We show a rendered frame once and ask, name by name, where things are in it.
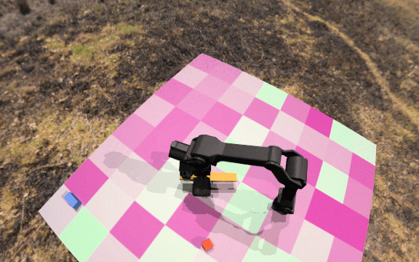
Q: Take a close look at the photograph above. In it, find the blue block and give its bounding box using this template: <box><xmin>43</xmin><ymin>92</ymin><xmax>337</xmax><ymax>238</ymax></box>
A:
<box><xmin>64</xmin><ymin>192</ymin><xmax>81</xmax><ymax>209</ymax></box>

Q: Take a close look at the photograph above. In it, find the orange block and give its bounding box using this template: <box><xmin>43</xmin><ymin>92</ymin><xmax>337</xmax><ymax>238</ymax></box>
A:
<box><xmin>202</xmin><ymin>239</ymin><xmax>213</xmax><ymax>250</ymax></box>

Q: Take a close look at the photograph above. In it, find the orange bar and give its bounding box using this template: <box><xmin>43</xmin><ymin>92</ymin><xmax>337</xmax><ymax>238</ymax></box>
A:
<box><xmin>180</xmin><ymin>172</ymin><xmax>237</xmax><ymax>182</ymax></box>

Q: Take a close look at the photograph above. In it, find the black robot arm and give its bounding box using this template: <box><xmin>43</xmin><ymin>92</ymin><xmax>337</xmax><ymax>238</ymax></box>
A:
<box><xmin>168</xmin><ymin>135</ymin><xmax>308</xmax><ymax>215</ymax></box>

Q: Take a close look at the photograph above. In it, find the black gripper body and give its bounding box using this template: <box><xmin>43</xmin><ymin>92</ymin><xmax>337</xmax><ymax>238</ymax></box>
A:
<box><xmin>192</xmin><ymin>166</ymin><xmax>211</xmax><ymax>197</ymax></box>

